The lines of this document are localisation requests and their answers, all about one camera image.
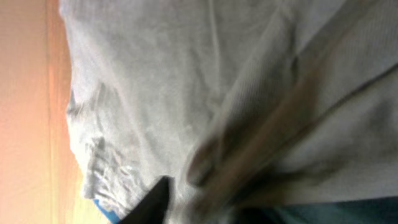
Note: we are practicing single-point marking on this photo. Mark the teal blue garment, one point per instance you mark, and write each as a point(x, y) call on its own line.
point(111, 216)

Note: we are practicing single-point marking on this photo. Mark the grey shorts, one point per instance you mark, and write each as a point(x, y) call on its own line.
point(257, 111)

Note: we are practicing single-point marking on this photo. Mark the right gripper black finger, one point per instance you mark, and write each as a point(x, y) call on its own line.
point(152, 209)

